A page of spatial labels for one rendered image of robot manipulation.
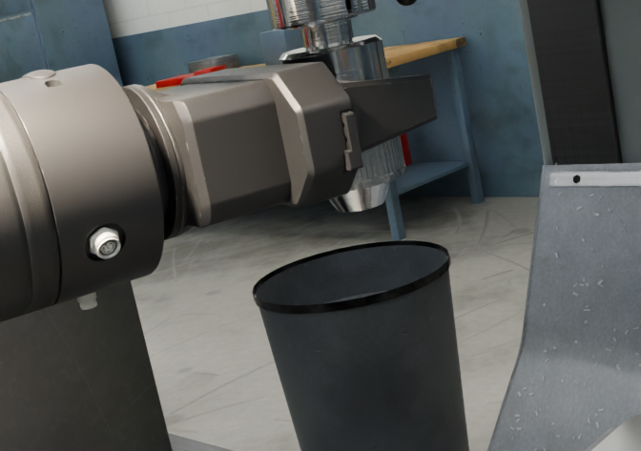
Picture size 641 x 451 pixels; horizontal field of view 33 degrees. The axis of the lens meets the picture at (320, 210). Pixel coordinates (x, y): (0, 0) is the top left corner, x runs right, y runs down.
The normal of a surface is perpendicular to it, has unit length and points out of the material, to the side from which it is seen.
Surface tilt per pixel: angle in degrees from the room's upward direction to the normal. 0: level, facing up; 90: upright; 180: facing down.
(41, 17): 90
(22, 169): 72
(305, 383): 94
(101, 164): 79
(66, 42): 90
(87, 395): 90
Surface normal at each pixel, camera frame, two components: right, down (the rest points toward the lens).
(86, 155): 0.43, -0.22
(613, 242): -0.72, -0.16
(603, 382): -0.63, -0.49
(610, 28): -0.69, 0.28
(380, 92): 0.51, 0.07
